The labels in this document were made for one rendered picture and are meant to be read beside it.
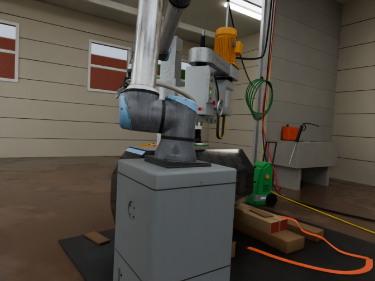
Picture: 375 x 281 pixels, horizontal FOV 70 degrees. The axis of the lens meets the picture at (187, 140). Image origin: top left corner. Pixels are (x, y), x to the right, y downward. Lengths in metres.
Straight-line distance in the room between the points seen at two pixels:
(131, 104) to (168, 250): 0.58
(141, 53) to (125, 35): 7.74
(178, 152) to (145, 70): 0.37
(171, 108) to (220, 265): 0.70
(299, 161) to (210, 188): 3.97
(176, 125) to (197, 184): 0.27
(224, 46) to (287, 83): 2.85
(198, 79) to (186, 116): 1.24
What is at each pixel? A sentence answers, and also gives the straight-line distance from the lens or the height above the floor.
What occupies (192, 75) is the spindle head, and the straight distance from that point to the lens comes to 2.40.
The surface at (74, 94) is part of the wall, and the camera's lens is 8.21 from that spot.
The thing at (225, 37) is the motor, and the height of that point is 1.99.
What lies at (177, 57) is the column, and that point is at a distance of 3.29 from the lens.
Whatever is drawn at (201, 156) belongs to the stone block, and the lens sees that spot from 2.31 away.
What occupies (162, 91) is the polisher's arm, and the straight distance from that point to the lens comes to 3.15.
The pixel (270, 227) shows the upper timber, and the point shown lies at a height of 0.17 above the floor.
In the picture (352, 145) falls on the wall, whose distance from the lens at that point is 6.97.
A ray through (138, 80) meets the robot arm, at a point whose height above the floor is 1.20.
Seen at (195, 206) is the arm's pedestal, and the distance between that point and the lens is 1.08.
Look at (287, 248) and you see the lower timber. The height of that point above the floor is 0.06.
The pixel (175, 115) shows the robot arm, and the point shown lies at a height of 1.06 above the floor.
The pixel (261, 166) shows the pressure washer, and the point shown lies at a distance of 3.82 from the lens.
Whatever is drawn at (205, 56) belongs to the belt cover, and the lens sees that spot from 2.39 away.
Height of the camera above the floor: 1.02
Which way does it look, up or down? 3 degrees down
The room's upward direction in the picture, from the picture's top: 3 degrees clockwise
